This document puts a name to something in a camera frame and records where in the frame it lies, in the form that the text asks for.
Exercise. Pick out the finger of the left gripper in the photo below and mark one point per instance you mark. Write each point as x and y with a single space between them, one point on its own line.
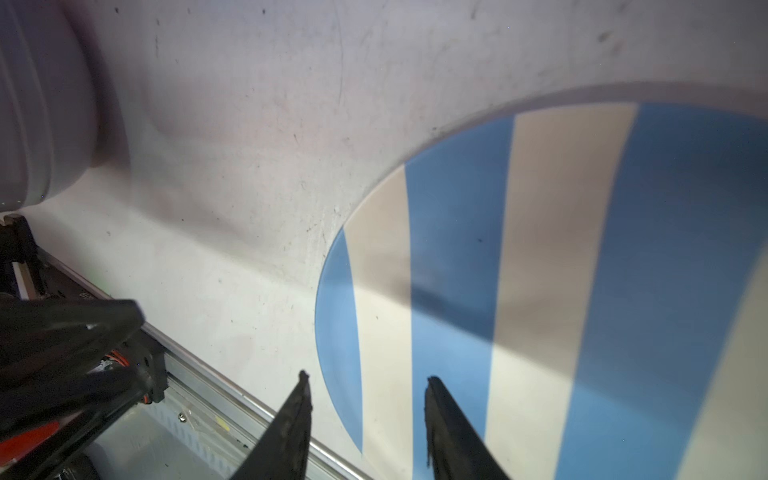
43 340
28 407

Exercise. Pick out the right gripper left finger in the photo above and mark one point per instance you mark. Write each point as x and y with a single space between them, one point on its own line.
282 451

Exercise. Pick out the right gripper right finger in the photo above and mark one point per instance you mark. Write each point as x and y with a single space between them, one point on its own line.
454 449

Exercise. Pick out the lilac bowl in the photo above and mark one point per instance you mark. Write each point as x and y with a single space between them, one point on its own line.
48 108

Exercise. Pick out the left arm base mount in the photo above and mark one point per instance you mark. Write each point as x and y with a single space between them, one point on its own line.
145 353

